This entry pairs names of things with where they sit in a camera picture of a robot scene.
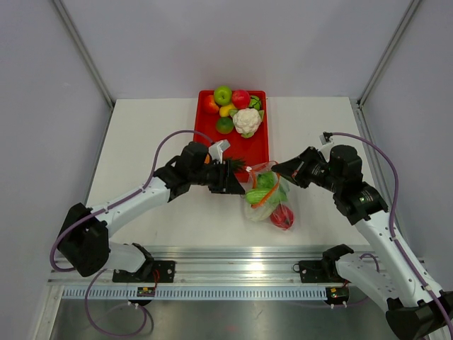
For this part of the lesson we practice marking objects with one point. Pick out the orange pineapple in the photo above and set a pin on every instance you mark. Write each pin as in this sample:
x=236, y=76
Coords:
x=238, y=164

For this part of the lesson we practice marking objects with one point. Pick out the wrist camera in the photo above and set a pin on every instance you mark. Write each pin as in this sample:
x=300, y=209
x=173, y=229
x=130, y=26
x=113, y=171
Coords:
x=217, y=149
x=326, y=138

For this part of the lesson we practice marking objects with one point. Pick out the green lettuce cabbage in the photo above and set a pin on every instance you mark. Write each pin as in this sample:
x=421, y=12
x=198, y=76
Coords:
x=278, y=194

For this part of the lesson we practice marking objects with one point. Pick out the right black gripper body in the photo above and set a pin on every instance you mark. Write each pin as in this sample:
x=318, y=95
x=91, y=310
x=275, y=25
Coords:
x=330, y=183

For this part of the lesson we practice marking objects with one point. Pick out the clear zip top bag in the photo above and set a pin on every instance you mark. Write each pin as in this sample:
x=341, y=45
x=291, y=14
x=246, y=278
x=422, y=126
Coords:
x=262, y=168

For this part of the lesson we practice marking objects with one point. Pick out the right frame post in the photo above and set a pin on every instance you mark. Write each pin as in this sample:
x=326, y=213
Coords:
x=391, y=47

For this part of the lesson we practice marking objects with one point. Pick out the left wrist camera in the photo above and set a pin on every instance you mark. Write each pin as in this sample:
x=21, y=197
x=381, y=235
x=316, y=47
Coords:
x=217, y=149

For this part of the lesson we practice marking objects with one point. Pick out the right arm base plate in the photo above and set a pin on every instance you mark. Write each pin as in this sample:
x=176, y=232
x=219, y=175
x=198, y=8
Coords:
x=315, y=271

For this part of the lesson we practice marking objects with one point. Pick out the green apple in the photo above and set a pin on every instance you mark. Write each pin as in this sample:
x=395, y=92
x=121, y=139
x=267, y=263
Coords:
x=222, y=95

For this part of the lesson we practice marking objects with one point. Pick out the red orange peach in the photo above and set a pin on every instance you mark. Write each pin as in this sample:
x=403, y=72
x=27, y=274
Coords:
x=209, y=105

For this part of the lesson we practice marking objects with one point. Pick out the white cauliflower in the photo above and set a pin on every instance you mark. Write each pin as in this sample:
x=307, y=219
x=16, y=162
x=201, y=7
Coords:
x=246, y=121

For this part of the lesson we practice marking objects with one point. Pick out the dark green round vegetable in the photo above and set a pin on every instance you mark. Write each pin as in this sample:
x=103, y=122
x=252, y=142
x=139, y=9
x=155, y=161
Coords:
x=255, y=102

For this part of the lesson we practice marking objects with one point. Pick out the red bell pepper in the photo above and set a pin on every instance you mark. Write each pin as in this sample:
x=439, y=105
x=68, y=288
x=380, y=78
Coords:
x=282, y=217

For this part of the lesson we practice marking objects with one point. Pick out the aluminium mounting rail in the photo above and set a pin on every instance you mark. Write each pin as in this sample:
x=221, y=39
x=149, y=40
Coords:
x=232, y=273

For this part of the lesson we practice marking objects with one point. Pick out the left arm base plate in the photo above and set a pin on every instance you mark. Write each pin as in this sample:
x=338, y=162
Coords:
x=163, y=271

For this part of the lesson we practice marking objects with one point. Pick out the red plastic tray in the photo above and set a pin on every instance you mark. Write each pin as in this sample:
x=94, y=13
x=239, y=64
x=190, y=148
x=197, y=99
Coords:
x=251, y=151

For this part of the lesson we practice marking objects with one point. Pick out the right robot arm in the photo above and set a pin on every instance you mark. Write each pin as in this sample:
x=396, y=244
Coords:
x=414, y=304

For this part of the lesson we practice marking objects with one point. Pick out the green lime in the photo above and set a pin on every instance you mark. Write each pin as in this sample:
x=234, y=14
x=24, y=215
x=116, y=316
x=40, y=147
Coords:
x=224, y=125

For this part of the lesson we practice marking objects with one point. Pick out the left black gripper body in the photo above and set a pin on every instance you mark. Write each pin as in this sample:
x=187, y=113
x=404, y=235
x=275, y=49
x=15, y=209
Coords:
x=211, y=176

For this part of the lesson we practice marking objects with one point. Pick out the green cucumber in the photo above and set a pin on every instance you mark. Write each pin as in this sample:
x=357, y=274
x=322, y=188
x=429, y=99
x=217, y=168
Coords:
x=256, y=195

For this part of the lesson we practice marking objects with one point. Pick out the red apple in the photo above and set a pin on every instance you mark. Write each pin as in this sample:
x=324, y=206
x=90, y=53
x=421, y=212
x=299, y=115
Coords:
x=241, y=99

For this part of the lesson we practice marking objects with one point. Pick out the left frame post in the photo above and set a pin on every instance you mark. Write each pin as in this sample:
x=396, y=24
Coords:
x=69, y=25

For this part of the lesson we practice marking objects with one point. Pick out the frame post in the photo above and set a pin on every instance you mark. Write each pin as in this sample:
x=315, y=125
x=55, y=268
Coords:
x=69, y=25
x=391, y=47

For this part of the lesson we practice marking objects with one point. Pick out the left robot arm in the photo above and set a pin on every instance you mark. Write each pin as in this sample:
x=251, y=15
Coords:
x=84, y=239

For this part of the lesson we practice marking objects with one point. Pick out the yellow pepper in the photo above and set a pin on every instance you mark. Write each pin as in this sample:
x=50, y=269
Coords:
x=225, y=110

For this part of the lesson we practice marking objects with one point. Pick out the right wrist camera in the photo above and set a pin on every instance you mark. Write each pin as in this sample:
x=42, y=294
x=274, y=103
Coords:
x=326, y=138

